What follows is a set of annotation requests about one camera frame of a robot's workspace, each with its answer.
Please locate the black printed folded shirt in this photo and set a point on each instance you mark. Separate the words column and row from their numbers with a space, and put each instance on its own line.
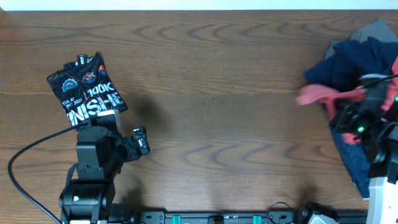
column 85, row 89

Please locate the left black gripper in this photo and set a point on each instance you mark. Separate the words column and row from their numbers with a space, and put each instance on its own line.
column 131, row 147

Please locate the navy blue garment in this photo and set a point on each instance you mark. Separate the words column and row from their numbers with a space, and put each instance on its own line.
column 341, row 71

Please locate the grey garment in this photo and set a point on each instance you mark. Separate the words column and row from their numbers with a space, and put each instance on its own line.
column 373, row 32

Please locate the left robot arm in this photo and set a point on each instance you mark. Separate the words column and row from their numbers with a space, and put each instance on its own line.
column 101, row 153

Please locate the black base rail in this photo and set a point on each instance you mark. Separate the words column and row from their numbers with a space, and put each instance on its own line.
column 312, row 213

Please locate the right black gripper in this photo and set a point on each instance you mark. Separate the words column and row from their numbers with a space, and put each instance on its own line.
column 343, row 115

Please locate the red soccer t-shirt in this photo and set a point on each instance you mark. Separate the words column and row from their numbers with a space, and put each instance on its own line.
column 329, row 96

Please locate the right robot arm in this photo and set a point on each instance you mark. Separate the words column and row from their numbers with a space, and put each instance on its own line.
column 376, row 128

